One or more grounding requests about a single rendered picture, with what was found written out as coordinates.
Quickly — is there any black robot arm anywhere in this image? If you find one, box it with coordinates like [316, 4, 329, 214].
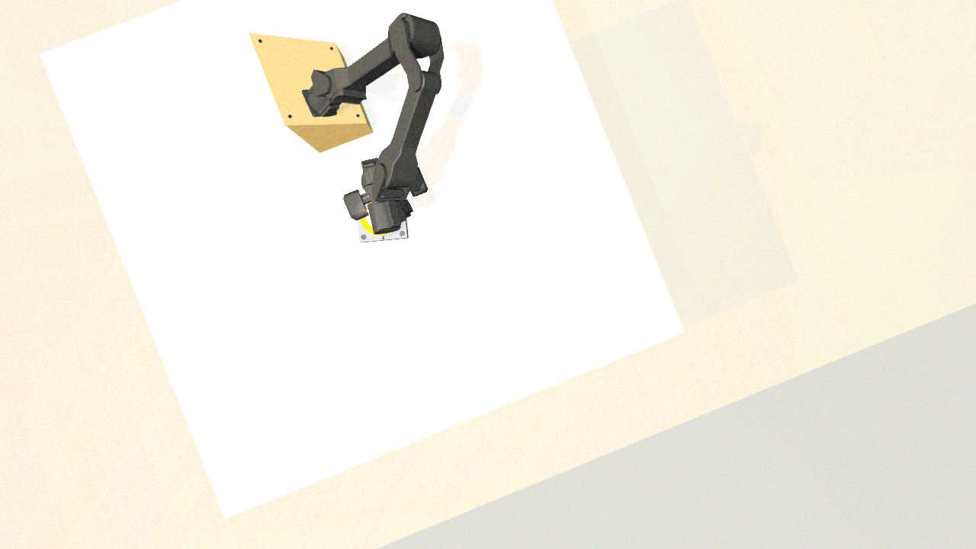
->
[302, 13, 445, 234]

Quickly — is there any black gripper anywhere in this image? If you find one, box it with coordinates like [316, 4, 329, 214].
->
[343, 167, 428, 221]

